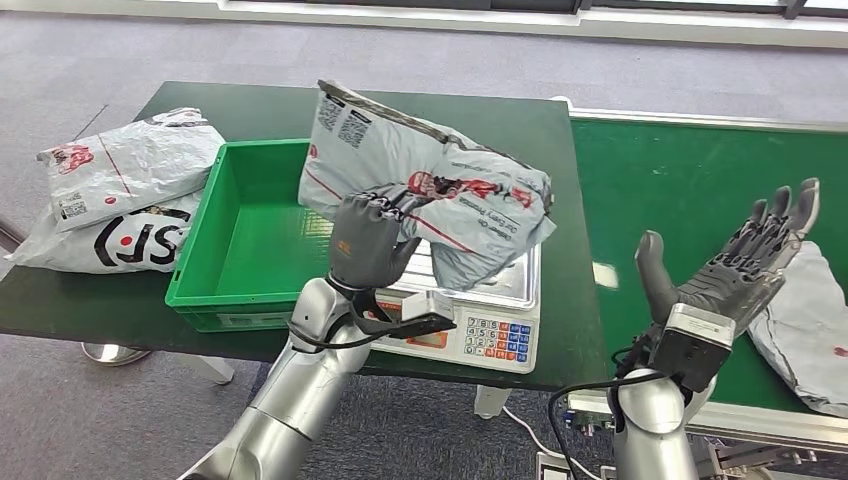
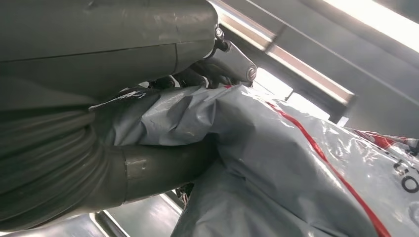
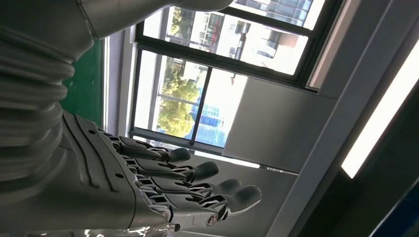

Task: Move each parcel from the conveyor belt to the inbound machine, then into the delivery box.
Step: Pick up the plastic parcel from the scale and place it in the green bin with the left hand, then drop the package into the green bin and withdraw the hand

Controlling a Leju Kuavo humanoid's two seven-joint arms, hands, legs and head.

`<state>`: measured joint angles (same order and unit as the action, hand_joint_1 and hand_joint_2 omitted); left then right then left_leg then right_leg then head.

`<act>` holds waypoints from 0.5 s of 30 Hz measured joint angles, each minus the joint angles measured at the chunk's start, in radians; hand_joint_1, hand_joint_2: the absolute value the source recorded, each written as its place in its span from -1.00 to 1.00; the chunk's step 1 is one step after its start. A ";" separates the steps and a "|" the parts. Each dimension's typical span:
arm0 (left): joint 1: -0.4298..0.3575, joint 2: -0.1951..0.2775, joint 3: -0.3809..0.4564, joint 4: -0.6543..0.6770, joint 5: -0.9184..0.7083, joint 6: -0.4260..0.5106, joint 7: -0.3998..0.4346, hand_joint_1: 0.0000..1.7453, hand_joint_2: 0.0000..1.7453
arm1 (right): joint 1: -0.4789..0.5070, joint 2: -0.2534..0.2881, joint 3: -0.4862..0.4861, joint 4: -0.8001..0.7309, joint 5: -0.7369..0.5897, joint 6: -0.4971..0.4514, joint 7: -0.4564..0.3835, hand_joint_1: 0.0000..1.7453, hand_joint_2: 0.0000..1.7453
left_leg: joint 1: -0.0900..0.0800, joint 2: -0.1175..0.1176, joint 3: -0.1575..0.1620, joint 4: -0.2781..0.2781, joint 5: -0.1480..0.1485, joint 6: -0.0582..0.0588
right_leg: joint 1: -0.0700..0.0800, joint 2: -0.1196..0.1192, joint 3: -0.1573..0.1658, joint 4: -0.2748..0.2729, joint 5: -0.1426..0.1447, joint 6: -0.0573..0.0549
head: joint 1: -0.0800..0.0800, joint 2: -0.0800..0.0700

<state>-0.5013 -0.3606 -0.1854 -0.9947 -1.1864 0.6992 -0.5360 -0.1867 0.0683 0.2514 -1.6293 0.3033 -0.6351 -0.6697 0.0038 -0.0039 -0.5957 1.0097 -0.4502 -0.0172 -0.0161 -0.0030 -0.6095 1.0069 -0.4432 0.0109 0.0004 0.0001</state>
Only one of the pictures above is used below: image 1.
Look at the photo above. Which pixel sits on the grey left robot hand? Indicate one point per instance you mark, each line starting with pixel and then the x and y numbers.
pixel 364 238

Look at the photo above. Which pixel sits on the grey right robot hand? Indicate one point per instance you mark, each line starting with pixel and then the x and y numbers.
pixel 735 278

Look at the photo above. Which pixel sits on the grey parcel with red logo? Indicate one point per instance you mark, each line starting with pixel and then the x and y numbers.
pixel 397 152

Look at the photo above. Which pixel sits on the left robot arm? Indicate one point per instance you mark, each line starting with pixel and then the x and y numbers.
pixel 298 397

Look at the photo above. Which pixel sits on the crumpled grey parcel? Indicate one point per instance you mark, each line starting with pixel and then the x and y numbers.
pixel 808 331

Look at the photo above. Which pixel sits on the green conveyor belt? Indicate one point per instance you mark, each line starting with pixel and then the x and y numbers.
pixel 662 185

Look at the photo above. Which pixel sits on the grey parcel with QR label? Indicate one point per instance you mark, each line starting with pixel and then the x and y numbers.
pixel 132 166

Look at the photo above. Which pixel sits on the white parcel with SF print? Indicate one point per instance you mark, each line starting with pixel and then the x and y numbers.
pixel 79 245

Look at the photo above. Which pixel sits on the green plastic crate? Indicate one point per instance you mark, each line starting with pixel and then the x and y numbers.
pixel 252 252

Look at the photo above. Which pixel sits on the white electronic scale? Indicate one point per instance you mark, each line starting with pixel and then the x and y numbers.
pixel 497 338

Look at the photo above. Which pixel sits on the dark green table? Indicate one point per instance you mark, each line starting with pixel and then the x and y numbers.
pixel 232 112

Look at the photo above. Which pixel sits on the slanted white table leg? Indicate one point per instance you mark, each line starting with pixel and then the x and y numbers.
pixel 208 370

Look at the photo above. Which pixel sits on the white window sill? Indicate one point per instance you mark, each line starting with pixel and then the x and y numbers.
pixel 464 20

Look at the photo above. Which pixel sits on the chrome round table foot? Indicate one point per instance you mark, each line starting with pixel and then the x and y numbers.
pixel 114 354

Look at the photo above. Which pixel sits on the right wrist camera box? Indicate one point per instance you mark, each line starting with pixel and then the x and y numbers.
pixel 692 348

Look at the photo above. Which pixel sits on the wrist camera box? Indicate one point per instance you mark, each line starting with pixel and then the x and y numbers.
pixel 692 348
pixel 427 308

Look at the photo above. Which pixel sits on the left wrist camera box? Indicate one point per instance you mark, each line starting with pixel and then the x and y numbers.
pixel 427 308

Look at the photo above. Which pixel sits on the silver conveyor frame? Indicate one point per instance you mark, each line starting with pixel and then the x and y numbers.
pixel 729 120

